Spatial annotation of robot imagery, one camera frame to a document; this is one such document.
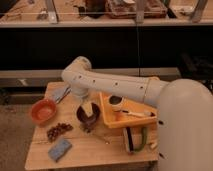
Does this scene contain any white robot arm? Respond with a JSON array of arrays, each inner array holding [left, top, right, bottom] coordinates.
[[61, 56, 213, 171]]

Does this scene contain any dark brown bowl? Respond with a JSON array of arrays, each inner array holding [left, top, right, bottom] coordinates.
[[76, 103, 100, 126]]

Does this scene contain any red bowl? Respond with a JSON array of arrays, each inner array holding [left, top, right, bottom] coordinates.
[[29, 99, 57, 125]]

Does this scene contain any white cup in bin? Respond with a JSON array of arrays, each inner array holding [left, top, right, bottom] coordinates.
[[108, 96, 123, 111]]

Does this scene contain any wooden table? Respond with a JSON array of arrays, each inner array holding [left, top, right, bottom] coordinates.
[[25, 91, 157, 171]]

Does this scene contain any metal spoon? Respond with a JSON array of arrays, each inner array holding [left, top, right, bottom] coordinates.
[[80, 126, 110, 145]]

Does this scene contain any blue sponge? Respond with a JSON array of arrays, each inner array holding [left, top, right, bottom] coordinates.
[[48, 139, 72, 162]]

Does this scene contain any white utensil in bin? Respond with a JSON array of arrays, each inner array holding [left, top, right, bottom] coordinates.
[[122, 110, 155, 117]]

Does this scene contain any metal shelf rack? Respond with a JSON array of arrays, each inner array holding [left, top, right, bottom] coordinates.
[[0, 0, 213, 28]]

